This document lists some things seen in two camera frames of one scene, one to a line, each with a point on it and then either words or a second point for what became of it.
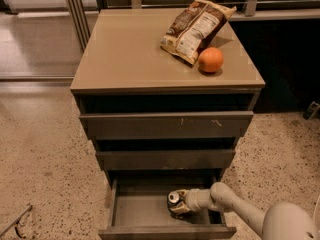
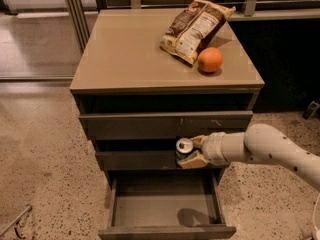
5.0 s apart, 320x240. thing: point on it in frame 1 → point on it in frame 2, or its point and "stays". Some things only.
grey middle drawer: (167, 160) stays
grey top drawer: (162, 126) stays
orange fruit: (211, 59) stays
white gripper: (192, 199) → (212, 148)
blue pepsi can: (174, 198) → (184, 147)
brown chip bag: (193, 28) stays
